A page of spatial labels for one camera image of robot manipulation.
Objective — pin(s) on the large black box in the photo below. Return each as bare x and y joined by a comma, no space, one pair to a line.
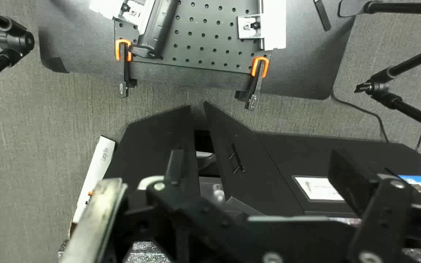
264,161

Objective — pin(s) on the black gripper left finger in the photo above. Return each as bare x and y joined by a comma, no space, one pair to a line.
176,168

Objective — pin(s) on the black tripod rod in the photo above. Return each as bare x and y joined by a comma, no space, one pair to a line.
406,6

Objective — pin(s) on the white printed label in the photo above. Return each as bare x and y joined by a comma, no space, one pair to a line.
319,189

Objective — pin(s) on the grey perforated mounting plate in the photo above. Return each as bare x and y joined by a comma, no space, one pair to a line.
205,34

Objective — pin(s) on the white flat box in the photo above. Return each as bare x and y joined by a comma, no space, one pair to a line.
96,170

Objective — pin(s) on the orange black clamp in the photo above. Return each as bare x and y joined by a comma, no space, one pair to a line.
256,81
128,67

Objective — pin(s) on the short black bar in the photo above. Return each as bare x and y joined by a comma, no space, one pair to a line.
322,15

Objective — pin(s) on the white metal bracket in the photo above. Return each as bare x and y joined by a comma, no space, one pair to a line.
270,24
138,12

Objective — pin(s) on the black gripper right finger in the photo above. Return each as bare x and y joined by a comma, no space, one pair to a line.
387,219

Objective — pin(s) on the black tripod leg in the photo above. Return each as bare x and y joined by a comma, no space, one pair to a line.
6,41
406,104

